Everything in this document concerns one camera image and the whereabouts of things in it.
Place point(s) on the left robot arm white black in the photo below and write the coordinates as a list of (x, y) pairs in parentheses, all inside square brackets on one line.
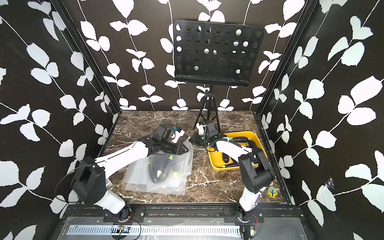
[(90, 178)]

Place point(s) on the black front mounting rail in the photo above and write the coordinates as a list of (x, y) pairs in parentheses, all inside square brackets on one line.
[(230, 212)]

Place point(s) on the stack of clear zip-top bags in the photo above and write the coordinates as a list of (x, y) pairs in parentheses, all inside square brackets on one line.
[(139, 179)]

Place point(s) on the white perforated strip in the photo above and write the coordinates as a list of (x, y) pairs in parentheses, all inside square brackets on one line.
[(136, 230)]

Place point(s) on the clear zip-top bag top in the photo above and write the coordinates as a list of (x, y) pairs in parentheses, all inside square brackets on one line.
[(182, 162)]

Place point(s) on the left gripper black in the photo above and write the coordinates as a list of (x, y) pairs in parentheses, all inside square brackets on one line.
[(179, 150)]

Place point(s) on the yellow plastic tray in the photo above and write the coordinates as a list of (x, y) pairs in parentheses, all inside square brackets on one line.
[(216, 158)]

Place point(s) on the black perforated music stand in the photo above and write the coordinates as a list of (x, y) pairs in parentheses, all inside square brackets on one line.
[(215, 54)]

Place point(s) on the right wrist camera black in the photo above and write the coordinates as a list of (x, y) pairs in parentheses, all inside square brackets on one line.
[(210, 129)]

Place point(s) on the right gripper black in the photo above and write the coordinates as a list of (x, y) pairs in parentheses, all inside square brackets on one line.
[(196, 136)]

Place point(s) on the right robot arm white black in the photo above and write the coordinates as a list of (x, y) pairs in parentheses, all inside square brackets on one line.
[(256, 171)]

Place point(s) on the yellow tree sticker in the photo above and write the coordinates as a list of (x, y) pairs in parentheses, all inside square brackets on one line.
[(272, 192)]

